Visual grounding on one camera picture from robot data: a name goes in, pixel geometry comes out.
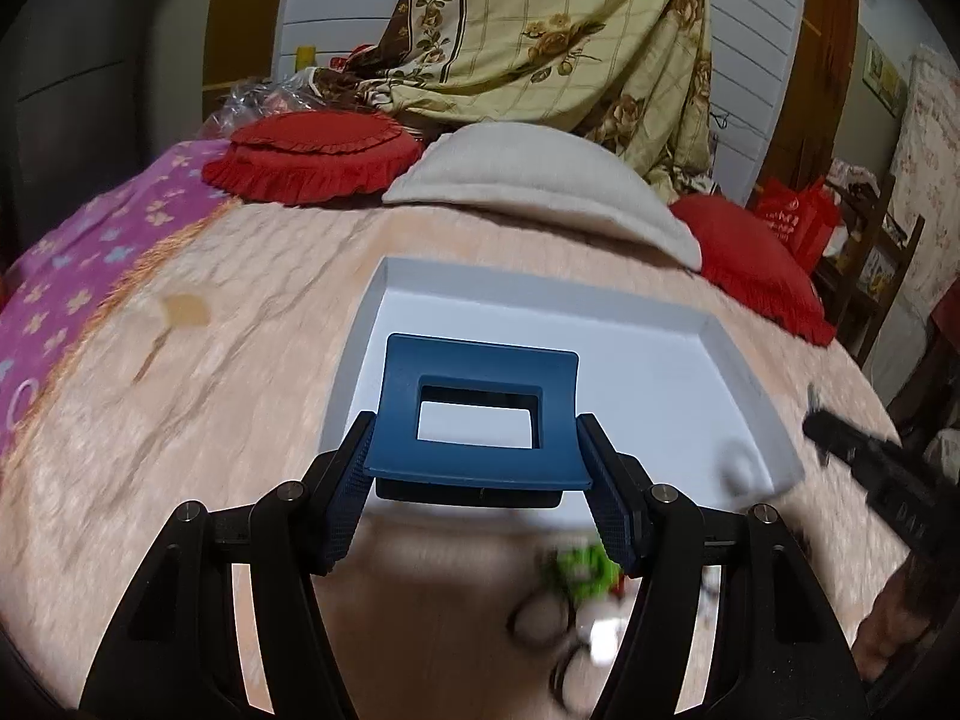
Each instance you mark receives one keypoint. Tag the person's right forearm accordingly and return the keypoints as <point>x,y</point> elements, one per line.
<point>900,615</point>

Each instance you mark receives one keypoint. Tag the red ruffled round cushion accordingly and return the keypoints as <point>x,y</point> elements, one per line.
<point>307,157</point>

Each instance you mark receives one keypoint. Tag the wooden chair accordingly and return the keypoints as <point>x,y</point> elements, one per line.
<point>892,255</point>

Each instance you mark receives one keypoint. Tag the floral checked quilt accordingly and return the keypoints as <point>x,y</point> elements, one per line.
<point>525,30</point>

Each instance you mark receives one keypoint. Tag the wall poster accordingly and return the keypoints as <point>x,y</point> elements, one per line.
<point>885,79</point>

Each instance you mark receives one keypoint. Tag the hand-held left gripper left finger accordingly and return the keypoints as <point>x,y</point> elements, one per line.
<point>349,499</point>

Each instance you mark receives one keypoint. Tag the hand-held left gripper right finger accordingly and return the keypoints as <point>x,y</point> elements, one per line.
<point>611,514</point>

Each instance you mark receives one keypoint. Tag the blue hair claw clip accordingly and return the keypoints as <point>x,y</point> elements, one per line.
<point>397,427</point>

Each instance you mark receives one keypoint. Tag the purple floral blanket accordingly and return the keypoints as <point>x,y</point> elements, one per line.
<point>90,255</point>

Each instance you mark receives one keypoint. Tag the white pillow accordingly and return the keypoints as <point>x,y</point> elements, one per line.
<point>525,172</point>

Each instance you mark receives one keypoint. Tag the white cardboard box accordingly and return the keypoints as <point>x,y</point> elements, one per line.
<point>637,360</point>

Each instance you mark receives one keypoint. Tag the clear plastic bag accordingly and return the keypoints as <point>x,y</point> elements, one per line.
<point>247,101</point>

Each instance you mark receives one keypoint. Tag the white printed cloth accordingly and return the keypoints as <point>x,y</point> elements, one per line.
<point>934,165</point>

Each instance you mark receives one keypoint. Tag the pink plush blanket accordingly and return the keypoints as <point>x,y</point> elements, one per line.
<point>225,390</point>

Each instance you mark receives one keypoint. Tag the grey refrigerator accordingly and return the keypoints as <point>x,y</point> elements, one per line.
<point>67,90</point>

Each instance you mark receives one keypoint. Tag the red shopping bag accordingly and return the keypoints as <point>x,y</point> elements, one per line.
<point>799,221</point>

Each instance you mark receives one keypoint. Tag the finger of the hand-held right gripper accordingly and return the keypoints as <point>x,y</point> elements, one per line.
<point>832,431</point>

